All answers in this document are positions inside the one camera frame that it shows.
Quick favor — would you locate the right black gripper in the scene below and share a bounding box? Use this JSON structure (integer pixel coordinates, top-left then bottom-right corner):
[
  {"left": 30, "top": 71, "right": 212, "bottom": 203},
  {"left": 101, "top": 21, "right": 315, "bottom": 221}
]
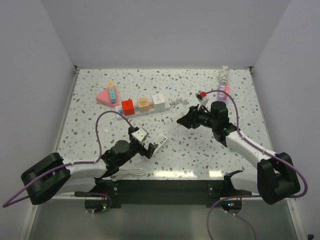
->
[{"left": 177, "top": 104, "right": 217, "bottom": 130}]

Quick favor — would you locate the white power strip cord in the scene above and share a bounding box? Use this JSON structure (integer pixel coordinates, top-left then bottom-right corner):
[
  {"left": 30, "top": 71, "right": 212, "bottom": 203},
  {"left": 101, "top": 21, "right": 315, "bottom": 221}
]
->
[{"left": 109, "top": 166, "right": 147, "bottom": 181}]

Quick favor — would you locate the white cube socket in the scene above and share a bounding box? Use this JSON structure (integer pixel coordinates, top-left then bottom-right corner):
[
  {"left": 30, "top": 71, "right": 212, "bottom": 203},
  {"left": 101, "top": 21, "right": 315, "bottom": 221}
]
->
[{"left": 152, "top": 93, "right": 166, "bottom": 109}]

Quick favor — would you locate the white usb power strip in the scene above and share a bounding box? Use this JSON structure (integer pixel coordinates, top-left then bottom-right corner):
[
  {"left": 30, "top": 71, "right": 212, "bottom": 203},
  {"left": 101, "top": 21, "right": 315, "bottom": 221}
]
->
[{"left": 147, "top": 133, "right": 168, "bottom": 157}]

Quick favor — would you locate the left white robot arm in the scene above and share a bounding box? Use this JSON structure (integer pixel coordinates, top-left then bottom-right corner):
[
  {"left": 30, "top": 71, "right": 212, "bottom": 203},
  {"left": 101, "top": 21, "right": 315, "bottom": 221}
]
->
[{"left": 21, "top": 140, "right": 159, "bottom": 205}]

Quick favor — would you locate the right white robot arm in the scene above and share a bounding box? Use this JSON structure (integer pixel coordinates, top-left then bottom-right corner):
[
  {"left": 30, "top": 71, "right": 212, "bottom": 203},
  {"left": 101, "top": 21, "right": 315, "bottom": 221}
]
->
[{"left": 176, "top": 101, "right": 301, "bottom": 205}]

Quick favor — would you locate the pink plug adapter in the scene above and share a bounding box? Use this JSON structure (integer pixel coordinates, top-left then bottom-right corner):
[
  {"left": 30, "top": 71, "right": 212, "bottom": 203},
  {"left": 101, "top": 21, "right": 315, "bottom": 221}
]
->
[{"left": 224, "top": 85, "right": 230, "bottom": 94}]

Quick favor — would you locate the purple power strip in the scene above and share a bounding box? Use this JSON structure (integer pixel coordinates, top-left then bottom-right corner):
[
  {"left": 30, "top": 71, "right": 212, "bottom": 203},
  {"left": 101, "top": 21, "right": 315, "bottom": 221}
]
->
[{"left": 217, "top": 82, "right": 228, "bottom": 104}]

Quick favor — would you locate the beige dragon cube socket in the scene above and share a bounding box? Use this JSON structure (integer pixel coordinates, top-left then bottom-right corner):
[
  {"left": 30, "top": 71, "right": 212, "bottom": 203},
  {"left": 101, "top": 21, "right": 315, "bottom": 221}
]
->
[{"left": 137, "top": 97, "right": 150, "bottom": 113}]

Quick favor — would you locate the long white power strip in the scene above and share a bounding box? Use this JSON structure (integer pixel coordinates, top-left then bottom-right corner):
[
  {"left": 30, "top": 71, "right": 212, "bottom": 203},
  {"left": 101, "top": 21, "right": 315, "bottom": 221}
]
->
[{"left": 114, "top": 98, "right": 173, "bottom": 120}]

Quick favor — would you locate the red cube socket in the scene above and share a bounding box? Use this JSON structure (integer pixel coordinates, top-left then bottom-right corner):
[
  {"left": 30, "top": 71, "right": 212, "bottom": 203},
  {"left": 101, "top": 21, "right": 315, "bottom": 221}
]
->
[{"left": 121, "top": 99, "right": 135, "bottom": 116}]

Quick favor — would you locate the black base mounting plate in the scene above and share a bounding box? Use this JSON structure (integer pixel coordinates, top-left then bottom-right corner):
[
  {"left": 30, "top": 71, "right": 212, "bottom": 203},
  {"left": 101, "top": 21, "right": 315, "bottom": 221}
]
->
[{"left": 74, "top": 179, "right": 251, "bottom": 210}]

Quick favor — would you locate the pink triangular power strip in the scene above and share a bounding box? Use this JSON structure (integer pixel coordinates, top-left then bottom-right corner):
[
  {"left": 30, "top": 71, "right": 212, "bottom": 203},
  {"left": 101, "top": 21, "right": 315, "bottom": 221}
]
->
[{"left": 96, "top": 81, "right": 119, "bottom": 107}]

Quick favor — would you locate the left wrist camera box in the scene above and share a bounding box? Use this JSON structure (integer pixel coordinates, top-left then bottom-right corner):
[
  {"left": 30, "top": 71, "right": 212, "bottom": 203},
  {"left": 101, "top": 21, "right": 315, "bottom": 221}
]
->
[{"left": 131, "top": 128, "right": 149, "bottom": 143}]

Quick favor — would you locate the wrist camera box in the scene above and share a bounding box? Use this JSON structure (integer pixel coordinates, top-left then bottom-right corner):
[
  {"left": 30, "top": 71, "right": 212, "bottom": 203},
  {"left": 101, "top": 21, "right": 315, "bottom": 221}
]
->
[
  {"left": 131, "top": 128, "right": 149, "bottom": 143},
  {"left": 195, "top": 91, "right": 210, "bottom": 108}
]

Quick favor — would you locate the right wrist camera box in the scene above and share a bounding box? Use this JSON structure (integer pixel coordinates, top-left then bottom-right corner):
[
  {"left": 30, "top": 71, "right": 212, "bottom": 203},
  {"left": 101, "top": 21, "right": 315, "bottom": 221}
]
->
[{"left": 195, "top": 91, "right": 210, "bottom": 108}]

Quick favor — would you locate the white coiled purple-strip cord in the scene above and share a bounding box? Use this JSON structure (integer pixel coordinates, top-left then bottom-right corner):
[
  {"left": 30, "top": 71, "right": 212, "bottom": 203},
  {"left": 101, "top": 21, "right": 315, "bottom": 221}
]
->
[{"left": 218, "top": 65, "right": 230, "bottom": 85}]

